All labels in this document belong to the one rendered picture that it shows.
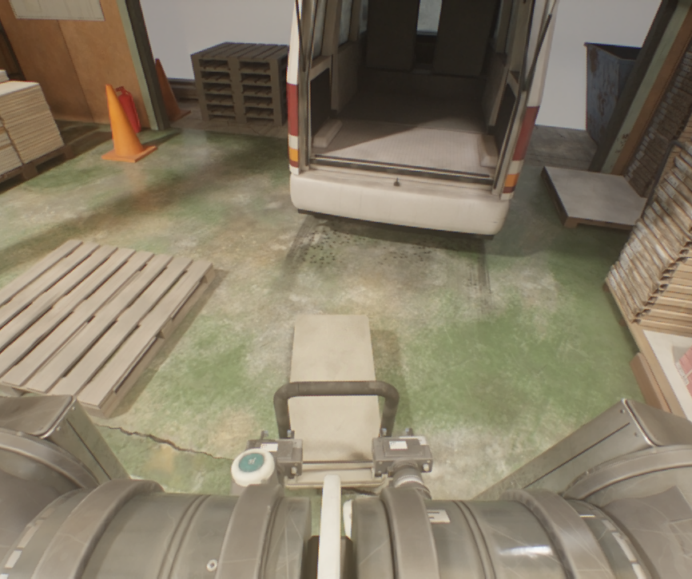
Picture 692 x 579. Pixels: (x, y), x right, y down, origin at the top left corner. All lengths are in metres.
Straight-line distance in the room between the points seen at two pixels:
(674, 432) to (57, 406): 0.45
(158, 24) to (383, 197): 5.58
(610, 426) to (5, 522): 0.39
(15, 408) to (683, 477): 0.45
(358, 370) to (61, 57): 5.40
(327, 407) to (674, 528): 1.47
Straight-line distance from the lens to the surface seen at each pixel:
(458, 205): 2.55
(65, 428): 0.35
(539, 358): 2.39
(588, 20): 6.38
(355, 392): 1.06
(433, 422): 1.94
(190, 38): 7.20
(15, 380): 2.37
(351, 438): 1.61
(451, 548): 0.24
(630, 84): 4.74
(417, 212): 2.56
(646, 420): 0.35
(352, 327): 1.97
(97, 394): 2.10
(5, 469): 0.33
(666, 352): 2.71
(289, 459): 0.99
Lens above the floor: 1.62
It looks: 41 degrees down
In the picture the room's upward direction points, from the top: 2 degrees clockwise
